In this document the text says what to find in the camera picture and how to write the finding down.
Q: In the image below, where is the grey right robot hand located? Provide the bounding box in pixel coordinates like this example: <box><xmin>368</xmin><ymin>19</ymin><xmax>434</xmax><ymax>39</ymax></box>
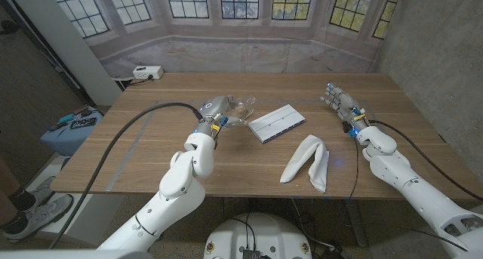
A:
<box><xmin>319</xmin><ymin>82</ymin><xmax>369</xmax><ymax>134</ymax></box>

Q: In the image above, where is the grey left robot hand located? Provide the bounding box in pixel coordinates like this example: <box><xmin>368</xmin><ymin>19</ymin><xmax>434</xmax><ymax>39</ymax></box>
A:
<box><xmin>194</xmin><ymin>94</ymin><xmax>254</xmax><ymax>136</ymax></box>

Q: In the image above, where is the clear plastic bottle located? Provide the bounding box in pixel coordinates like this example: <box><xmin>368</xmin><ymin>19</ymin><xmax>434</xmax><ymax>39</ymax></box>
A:
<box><xmin>222</xmin><ymin>95</ymin><xmax>257</xmax><ymax>128</ymax></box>

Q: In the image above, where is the white folded cloth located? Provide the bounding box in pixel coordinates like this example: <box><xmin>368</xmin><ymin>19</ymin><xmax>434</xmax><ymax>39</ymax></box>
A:
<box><xmin>279</xmin><ymin>134</ymin><xmax>330</xmax><ymax>194</ymax></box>

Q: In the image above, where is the printed window backdrop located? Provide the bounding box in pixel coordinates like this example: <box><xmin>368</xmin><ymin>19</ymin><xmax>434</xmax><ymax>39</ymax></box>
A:
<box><xmin>47</xmin><ymin>0</ymin><xmax>403</xmax><ymax>77</ymax></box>

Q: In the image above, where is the white flat box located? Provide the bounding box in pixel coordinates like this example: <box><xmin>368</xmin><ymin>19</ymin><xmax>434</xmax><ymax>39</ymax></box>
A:
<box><xmin>248</xmin><ymin>103</ymin><xmax>306</xmax><ymax>144</ymax></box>

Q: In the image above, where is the white power strip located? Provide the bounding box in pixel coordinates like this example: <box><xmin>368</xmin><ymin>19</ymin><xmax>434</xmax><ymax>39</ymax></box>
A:
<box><xmin>132</xmin><ymin>65</ymin><xmax>165</xmax><ymax>80</ymax></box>

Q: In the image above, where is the grey table leg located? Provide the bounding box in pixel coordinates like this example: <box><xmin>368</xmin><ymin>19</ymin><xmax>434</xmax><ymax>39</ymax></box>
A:
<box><xmin>345</xmin><ymin>199</ymin><xmax>368</xmax><ymax>248</ymax></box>

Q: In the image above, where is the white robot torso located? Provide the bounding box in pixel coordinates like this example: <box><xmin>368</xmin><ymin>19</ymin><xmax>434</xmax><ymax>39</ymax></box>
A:
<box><xmin>203</xmin><ymin>212</ymin><xmax>313</xmax><ymax>259</ymax></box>

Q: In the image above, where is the blue stool with tools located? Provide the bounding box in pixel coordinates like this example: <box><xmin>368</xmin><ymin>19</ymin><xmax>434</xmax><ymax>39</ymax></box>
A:
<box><xmin>39</xmin><ymin>106</ymin><xmax>104</xmax><ymax>157</ymax></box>

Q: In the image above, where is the grey sneaker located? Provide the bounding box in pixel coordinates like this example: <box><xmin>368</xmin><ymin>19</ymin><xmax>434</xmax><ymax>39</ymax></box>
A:
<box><xmin>3</xmin><ymin>193</ymin><xmax>75</xmax><ymax>243</ymax></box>
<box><xmin>28</xmin><ymin>175</ymin><xmax>57</xmax><ymax>211</ymax></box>

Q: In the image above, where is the person's leg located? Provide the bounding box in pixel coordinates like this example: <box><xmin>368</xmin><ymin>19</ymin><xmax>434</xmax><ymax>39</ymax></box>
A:
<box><xmin>0</xmin><ymin>156</ymin><xmax>26</xmax><ymax>230</ymax></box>

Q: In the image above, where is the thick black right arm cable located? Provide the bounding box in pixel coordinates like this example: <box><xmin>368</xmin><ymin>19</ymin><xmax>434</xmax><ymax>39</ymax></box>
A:
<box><xmin>368</xmin><ymin>119</ymin><xmax>483</xmax><ymax>202</ymax></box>

